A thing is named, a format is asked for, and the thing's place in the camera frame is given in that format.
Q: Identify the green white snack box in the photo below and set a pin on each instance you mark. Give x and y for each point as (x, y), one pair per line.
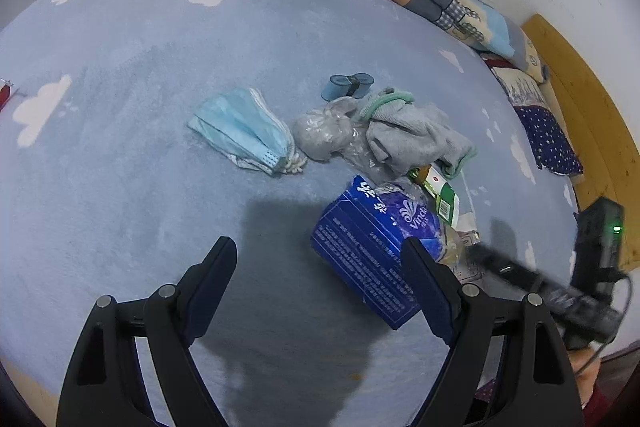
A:
(435, 185)

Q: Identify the blue tissue pack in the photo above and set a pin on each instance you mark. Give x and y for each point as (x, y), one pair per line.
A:
(360, 234)

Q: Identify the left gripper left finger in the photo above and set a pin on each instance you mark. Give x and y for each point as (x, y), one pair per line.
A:
(104, 386)

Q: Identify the blue cloud-print bed blanket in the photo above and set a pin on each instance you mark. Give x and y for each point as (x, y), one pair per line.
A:
(142, 130)

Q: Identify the light blue face mask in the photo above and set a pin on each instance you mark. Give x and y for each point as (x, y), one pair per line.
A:
(239, 125)

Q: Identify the grey sock green cuff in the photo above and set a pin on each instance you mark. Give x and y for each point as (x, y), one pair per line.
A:
(403, 135)

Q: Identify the cream patterned pillow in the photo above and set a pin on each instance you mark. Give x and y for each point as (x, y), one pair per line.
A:
(521, 90)

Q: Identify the red cigarette pack wrapper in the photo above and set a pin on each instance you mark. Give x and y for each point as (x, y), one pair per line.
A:
(7, 90)

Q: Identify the clear plastic bag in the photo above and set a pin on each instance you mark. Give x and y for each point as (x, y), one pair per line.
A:
(336, 130)

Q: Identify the blue tape roll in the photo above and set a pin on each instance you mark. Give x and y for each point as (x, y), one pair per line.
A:
(354, 86)

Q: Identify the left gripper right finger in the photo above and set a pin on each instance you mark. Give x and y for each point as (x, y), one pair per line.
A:
(506, 363)

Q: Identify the navy dotted pillow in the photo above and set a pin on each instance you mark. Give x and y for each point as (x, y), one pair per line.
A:
(549, 143)

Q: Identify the wooden headboard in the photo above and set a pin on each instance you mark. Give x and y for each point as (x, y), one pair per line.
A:
(598, 132)

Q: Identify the person right hand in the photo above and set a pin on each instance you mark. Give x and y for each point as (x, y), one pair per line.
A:
(586, 367)

